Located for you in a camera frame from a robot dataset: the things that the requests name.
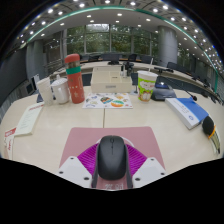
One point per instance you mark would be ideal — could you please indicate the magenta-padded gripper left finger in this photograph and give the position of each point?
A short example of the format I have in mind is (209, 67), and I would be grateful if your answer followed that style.
(87, 160)

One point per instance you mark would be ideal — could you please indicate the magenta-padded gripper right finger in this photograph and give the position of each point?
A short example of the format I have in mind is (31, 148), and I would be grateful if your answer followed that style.
(137, 161)

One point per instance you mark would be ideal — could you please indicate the black computer mouse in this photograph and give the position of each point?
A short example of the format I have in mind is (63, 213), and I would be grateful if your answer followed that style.
(112, 158)

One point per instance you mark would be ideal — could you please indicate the pink mouse pad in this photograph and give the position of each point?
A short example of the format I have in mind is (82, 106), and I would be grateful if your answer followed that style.
(83, 136)

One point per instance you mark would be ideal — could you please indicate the colourful sticker sheet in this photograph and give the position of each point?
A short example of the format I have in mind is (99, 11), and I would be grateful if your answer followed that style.
(107, 100)

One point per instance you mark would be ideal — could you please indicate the blue and white book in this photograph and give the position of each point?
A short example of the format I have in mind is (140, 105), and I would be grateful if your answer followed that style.
(186, 111)

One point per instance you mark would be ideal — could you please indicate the white paper leaflet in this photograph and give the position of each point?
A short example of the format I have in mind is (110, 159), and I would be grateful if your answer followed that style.
(29, 118)

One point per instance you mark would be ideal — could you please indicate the black desk microphone console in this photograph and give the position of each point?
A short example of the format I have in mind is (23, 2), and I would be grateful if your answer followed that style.
(163, 93)

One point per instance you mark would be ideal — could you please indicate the white lidded mug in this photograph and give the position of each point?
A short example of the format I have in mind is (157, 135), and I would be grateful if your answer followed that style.
(61, 91)

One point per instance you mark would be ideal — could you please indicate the white paper cup green print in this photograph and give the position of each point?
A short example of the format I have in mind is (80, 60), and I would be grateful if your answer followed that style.
(146, 86)

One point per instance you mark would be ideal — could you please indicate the red and white leaflet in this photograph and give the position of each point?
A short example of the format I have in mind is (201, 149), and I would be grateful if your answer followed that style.
(10, 143)

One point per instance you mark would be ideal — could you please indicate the black orange white handheld tool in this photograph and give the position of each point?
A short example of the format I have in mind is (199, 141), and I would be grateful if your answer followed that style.
(208, 126)

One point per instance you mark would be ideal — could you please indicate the red bottle with green band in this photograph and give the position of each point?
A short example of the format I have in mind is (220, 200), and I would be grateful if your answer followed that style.
(74, 81)

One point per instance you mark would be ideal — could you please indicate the tall white cup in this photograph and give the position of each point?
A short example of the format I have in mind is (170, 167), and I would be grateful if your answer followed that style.
(45, 91)

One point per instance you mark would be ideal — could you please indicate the long curved conference table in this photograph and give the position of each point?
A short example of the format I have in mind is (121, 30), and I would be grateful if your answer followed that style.
(100, 64)

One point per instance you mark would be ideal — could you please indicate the black office chairs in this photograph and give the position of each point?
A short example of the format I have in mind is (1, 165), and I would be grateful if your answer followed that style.
(173, 66)

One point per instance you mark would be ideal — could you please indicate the ceiling lights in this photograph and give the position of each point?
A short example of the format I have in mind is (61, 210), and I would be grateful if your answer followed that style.
(89, 15)

